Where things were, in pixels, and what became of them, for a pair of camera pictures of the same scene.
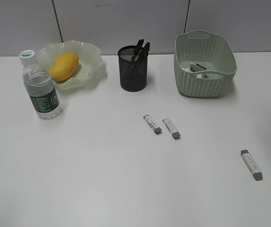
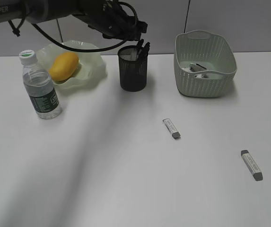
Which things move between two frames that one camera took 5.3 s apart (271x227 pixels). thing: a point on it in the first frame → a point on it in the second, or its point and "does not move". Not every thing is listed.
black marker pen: x=140 y=43 → x=142 y=53
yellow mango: x=64 y=65 does not move
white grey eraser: x=175 y=134 does not move
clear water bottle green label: x=39 y=88 does not move
